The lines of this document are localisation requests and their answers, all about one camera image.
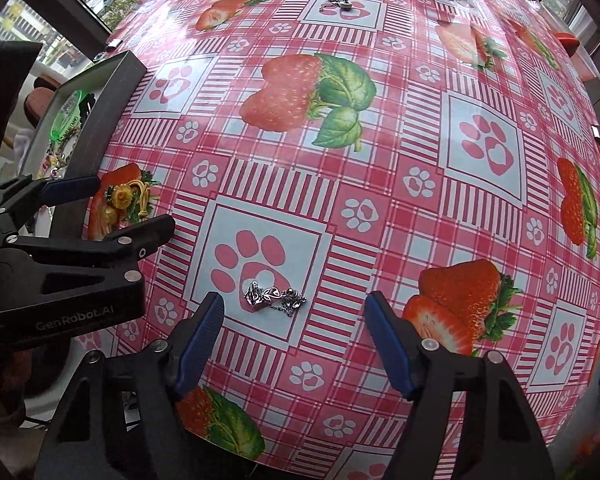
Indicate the metal tablecloth clip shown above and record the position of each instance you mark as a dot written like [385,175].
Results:
[112,45]

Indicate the red plastic container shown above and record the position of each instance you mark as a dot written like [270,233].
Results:
[587,62]

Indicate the grey jewelry box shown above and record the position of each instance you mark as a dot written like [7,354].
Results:
[110,125]

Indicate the yellow flower charm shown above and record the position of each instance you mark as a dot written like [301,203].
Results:
[125,195]

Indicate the strawberry print tablecloth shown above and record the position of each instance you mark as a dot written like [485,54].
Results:
[379,210]

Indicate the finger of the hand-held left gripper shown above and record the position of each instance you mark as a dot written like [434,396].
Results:
[150,232]
[72,189]

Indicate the brown cushioned chair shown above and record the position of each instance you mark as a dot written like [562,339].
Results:
[40,102]

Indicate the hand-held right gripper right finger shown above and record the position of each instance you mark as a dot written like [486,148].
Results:
[389,345]

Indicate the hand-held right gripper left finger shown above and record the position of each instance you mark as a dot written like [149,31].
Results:
[200,345]

